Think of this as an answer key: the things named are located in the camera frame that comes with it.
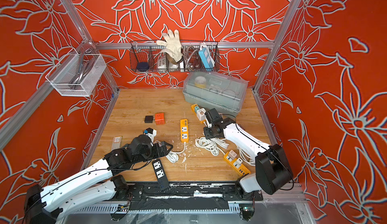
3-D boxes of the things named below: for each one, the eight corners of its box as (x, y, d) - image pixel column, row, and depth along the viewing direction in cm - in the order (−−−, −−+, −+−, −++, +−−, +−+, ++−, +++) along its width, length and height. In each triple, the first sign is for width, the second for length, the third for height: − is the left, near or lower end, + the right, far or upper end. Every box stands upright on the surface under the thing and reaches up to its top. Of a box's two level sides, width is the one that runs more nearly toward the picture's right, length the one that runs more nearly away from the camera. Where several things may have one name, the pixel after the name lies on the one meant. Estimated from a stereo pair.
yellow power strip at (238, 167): (244, 179, 78) (246, 178, 76) (221, 158, 85) (222, 156, 83) (249, 173, 80) (251, 171, 78) (226, 152, 87) (227, 151, 85)
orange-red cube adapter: (155, 125, 100) (153, 121, 97) (156, 116, 105) (155, 112, 101) (164, 125, 100) (163, 121, 97) (165, 116, 105) (164, 112, 101)
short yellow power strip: (180, 142, 92) (180, 140, 90) (180, 121, 102) (180, 118, 100) (188, 142, 92) (188, 140, 90) (188, 120, 102) (187, 118, 100)
